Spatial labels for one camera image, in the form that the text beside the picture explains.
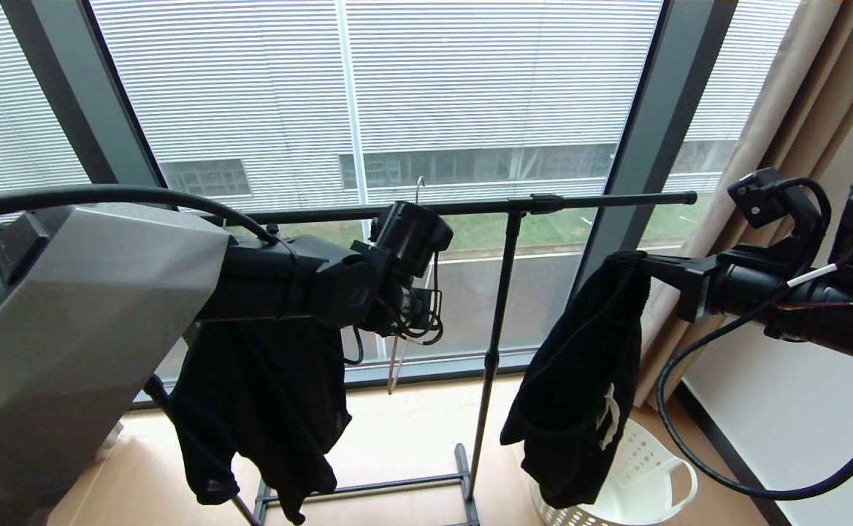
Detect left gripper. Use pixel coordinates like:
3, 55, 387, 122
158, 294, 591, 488
379, 281, 438, 340

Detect window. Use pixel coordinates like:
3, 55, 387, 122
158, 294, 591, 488
0, 0, 800, 403

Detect black garment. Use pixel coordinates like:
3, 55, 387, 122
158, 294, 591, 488
167, 318, 353, 525

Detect pink clothes hanger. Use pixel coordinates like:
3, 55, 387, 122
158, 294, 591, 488
386, 175, 435, 395

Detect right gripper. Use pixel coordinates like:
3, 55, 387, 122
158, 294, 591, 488
678, 256, 853, 366

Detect black clothes rack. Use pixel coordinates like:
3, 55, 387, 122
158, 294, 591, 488
0, 191, 697, 526

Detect black drawstring shorts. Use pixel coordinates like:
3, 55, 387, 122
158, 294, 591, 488
500, 251, 652, 510

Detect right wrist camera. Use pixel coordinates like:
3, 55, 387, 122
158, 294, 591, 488
727, 168, 833, 275

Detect white laundry basket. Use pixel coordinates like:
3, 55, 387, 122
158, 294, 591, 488
531, 418, 697, 526

